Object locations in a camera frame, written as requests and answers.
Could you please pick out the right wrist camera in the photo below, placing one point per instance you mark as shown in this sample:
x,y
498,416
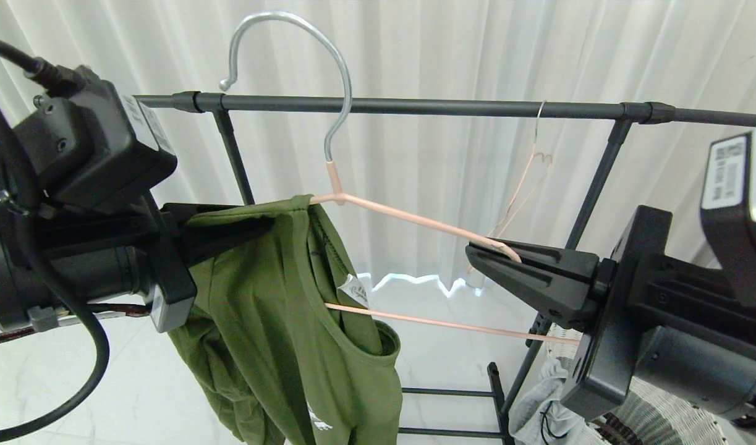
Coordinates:
x,y
742,247

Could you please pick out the pink clothes hanger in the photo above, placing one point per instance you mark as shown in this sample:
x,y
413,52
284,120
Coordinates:
x,y
415,218
517,185

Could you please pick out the green long-sleeved shirt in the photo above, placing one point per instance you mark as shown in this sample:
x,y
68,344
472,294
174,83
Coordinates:
x,y
279,321

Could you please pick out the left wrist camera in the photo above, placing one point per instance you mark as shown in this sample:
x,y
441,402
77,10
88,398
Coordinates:
x,y
93,148

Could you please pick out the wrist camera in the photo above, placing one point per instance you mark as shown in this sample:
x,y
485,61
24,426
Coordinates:
x,y
742,247
93,148

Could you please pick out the white laundry basket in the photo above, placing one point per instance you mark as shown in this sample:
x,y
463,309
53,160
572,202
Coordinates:
x,y
662,426

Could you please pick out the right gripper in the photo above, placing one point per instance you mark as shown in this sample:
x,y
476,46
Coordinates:
x,y
612,346

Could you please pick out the white curtain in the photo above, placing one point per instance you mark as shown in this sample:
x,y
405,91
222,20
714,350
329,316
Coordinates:
x,y
415,49

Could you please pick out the black clothes rack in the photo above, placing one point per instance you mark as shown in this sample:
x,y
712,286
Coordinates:
x,y
476,108

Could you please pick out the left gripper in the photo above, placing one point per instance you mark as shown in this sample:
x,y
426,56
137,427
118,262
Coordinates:
x,y
106,278

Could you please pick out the pale grey shorts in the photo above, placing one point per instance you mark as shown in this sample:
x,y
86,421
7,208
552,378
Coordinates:
x,y
538,408

